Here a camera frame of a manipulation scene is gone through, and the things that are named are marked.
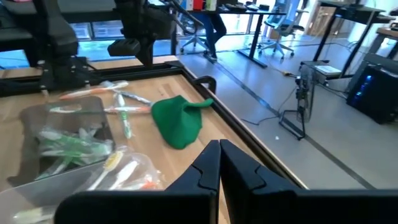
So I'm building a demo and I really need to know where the grey office chair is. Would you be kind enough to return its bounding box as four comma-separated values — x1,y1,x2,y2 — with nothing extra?
179,17,213,54
259,0,306,60

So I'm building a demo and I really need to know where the black floor cable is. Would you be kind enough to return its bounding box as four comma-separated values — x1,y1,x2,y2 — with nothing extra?
240,83,299,126

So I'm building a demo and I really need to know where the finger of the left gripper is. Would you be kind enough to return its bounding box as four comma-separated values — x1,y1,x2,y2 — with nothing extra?
136,40,155,68

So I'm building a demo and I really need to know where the black frame handle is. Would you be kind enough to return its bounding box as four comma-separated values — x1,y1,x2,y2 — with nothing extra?
192,75,218,94

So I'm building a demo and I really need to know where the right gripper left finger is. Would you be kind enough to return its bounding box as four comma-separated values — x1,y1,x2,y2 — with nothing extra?
54,139,221,224

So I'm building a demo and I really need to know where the green cloth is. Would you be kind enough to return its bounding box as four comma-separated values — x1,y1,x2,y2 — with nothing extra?
150,94,215,151

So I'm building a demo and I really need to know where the white floor box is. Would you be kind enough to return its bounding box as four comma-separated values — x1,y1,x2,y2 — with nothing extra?
313,64,343,78

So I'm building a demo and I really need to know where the clear plastic bin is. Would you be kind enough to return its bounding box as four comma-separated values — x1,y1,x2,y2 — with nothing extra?
0,144,166,224

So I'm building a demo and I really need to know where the brown wooden cabinet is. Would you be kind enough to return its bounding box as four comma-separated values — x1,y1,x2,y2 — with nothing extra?
305,2,337,37

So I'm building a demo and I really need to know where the black office desk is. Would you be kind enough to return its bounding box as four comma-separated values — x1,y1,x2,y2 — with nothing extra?
312,0,396,78
174,2,287,68

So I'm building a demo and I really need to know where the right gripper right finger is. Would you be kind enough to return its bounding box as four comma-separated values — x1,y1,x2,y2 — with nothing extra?
219,139,398,224

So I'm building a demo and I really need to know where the blue wrapped toothbrush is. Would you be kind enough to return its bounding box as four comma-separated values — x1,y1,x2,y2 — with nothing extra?
114,89,154,106

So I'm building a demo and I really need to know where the person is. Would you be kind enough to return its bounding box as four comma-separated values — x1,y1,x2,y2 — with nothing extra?
194,11,228,62

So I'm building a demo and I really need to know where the black computer tower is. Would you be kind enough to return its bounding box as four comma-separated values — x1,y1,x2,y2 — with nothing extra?
346,63,398,125

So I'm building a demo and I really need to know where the black floor fan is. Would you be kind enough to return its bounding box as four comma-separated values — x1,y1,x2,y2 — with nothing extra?
277,63,318,141

